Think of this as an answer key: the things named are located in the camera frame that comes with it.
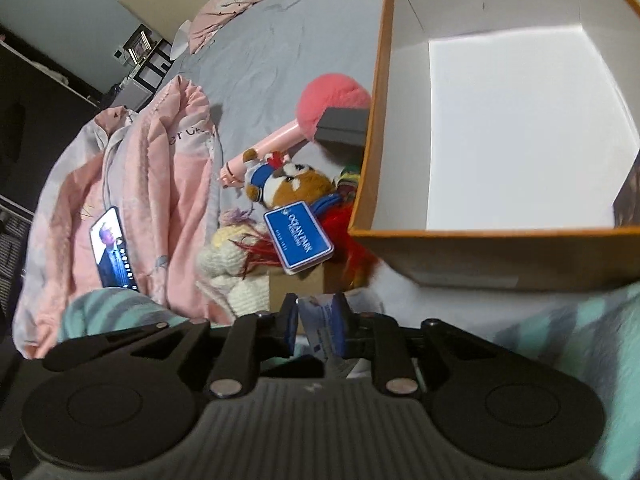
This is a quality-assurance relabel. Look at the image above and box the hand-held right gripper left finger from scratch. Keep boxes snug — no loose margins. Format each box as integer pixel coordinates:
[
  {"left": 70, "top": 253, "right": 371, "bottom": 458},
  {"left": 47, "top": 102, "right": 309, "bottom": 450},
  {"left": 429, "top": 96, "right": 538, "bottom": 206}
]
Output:
[{"left": 42, "top": 292, "right": 301, "bottom": 401}]

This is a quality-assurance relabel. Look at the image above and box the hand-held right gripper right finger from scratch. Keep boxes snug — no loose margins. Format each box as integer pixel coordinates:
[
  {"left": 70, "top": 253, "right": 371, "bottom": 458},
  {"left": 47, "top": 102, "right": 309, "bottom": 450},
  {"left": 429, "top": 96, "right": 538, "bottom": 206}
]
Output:
[{"left": 332, "top": 292, "right": 578, "bottom": 402}]

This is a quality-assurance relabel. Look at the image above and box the white blue printed card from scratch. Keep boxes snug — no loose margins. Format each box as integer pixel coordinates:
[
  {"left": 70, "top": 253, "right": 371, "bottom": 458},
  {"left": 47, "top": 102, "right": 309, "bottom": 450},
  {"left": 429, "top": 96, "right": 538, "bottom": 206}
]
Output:
[{"left": 298, "top": 295, "right": 353, "bottom": 377}]

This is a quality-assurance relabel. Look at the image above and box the red feather toy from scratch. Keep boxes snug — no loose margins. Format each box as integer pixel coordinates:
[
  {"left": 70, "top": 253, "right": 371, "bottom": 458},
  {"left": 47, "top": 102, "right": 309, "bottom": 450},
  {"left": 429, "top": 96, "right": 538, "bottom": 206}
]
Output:
[{"left": 235, "top": 200, "right": 382, "bottom": 292}]

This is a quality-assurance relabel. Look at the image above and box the orange cardboard box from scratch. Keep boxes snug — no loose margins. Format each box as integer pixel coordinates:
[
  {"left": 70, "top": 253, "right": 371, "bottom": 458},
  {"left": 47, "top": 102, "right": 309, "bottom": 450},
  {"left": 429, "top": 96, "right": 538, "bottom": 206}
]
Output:
[{"left": 347, "top": 0, "right": 640, "bottom": 292}]

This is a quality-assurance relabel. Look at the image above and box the white crochet doll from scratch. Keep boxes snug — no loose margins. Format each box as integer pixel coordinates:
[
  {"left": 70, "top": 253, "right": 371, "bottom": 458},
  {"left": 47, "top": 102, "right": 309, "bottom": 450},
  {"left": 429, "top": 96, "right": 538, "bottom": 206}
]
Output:
[{"left": 196, "top": 209, "right": 274, "bottom": 319}]

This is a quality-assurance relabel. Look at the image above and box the blue rectangular tag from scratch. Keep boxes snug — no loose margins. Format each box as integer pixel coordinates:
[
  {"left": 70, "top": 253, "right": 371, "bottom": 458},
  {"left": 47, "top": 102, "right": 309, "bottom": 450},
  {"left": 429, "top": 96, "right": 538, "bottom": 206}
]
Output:
[{"left": 263, "top": 201, "right": 335, "bottom": 275}]

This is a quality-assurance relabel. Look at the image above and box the green yellow striped object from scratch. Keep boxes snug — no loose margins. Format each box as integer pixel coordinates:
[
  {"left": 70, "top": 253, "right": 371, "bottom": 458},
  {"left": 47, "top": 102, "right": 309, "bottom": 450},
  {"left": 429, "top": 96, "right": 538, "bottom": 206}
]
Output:
[{"left": 335, "top": 165, "right": 362, "bottom": 197}]

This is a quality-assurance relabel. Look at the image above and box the pink selfie stick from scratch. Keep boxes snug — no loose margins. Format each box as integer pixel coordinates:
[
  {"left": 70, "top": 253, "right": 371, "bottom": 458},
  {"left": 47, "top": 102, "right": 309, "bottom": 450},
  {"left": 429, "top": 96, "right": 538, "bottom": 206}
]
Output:
[{"left": 220, "top": 122, "right": 307, "bottom": 189}]

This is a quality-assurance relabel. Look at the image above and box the pink quilt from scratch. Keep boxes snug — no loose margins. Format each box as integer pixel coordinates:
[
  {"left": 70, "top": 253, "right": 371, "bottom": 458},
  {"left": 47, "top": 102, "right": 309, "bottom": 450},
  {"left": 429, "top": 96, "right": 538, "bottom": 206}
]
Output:
[{"left": 12, "top": 76, "right": 227, "bottom": 361}]

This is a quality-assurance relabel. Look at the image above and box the teal striped fleece clothing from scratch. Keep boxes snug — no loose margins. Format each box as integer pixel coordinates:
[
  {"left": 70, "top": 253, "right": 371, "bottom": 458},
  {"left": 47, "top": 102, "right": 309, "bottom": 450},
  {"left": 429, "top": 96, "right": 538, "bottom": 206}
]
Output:
[{"left": 59, "top": 260, "right": 640, "bottom": 480}]

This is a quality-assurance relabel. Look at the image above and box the smartphone with lit screen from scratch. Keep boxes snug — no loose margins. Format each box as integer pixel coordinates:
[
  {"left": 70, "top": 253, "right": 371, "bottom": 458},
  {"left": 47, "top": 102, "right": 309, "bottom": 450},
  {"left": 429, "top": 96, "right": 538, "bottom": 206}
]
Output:
[{"left": 89, "top": 206, "right": 139, "bottom": 291}]

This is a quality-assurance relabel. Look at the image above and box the small dark grey box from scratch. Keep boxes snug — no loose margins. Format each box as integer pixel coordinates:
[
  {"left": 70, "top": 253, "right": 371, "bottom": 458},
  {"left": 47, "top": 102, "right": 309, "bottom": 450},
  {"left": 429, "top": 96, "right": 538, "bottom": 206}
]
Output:
[{"left": 314, "top": 107, "right": 371, "bottom": 149}]

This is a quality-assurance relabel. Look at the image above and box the pink fluffy pompom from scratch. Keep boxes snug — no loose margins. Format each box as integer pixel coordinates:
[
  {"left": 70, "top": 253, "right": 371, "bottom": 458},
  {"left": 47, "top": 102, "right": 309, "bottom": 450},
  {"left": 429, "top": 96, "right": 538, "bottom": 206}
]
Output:
[{"left": 296, "top": 74, "right": 373, "bottom": 142}]

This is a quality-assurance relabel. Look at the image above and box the black framed white nightstand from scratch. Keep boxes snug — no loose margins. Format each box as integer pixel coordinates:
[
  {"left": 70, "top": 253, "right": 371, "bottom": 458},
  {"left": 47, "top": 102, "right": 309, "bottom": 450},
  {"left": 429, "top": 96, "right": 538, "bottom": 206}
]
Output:
[{"left": 102, "top": 35, "right": 177, "bottom": 111}]

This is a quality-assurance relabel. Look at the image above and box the white cloth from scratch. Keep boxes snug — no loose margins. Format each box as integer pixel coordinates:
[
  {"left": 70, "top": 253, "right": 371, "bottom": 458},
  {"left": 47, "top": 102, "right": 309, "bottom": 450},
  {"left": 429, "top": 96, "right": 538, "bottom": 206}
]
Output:
[{"left": 172, "top": 19, "right": 194, "bottom": 56}]

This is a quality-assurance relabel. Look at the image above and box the dark brown item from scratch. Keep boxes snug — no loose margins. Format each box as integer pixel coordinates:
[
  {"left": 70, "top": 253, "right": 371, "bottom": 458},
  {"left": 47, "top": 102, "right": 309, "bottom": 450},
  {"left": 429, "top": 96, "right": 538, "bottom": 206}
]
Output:
[{"left": 612, "top": 155, "right": 640, "bottom": 229}]

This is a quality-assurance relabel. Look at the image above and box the dark furniture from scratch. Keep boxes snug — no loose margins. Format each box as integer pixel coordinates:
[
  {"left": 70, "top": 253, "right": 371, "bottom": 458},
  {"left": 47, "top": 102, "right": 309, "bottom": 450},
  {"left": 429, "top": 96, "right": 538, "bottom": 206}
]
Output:
[{"left": 0, "top": 40, "right": 101, "bottom": 201}]

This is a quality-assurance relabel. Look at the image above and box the light pink printed pillow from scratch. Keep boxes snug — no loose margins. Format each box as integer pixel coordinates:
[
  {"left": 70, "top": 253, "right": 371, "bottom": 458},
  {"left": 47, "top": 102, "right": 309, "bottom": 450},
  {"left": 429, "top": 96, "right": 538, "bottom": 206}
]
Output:
[{"left": 187, "top": 0, "right": 313, "bottom": 56}]

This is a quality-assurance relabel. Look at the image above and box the brown plush bear keychain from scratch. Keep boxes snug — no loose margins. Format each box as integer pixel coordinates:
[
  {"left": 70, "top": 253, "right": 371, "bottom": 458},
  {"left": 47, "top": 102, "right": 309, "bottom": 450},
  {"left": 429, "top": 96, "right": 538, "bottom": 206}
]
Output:
[{"left": 265, "top": 161, "right": 342, "bottom": 212}]

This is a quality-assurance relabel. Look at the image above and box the photo frame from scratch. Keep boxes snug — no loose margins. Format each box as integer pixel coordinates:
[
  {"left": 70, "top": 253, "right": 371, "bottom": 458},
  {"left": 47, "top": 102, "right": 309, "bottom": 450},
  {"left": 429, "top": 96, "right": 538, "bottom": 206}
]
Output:
[{"left": 122, "top": 25, "right": 154, "bottom": 62}]

